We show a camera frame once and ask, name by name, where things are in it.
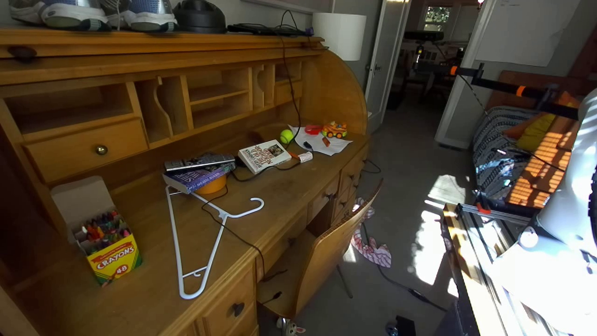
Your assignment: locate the green tennis ball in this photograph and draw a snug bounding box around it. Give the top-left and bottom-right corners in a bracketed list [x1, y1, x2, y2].
[279, 129, 294, 146]

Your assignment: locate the black keyboard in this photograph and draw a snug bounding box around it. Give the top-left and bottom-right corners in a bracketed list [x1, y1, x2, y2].
[227, 23, 311, 38]

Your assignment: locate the black tripod bar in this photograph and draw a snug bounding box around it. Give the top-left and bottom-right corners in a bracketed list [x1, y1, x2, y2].
[447, 66, 578, 120]

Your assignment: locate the silver remote control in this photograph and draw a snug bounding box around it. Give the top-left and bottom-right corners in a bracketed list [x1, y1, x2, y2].
[163, 155, 234, 172]

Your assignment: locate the striped bedding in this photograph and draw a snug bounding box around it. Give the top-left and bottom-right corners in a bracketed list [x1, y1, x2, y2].
[471, 107, 533, 207]

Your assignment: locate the crayon box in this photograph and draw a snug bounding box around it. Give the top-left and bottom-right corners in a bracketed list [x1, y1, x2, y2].
[50, 176, 141, 286]

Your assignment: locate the patterned cloth on floor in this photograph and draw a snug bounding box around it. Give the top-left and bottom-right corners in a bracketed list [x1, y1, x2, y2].
[350, 230, 391, 269]

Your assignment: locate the black lamp cable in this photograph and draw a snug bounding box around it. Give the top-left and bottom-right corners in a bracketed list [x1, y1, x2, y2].
[275, 8, 305, 133]

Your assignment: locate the white calculator device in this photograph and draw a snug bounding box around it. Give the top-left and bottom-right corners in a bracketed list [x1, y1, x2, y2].
[238, 140, 290, 174]

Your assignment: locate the left sneaker on desk top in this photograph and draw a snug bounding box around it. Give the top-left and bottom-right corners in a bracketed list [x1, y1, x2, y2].
[7, 0, 107, 30]

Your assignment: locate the wooden roll-top desk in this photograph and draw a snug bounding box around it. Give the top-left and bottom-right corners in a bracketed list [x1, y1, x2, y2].
[0, 28, 369, 336]

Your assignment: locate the white door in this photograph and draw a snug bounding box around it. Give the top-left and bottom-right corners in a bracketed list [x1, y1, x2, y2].
[365, 0, 410, 133]

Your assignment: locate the purple book stack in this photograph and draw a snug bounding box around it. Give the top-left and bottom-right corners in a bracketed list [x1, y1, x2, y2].
[163, 166, 227, 198]

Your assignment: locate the white plastic hanger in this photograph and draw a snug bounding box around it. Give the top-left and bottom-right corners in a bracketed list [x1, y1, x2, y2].
[163, 187, 264, 301]

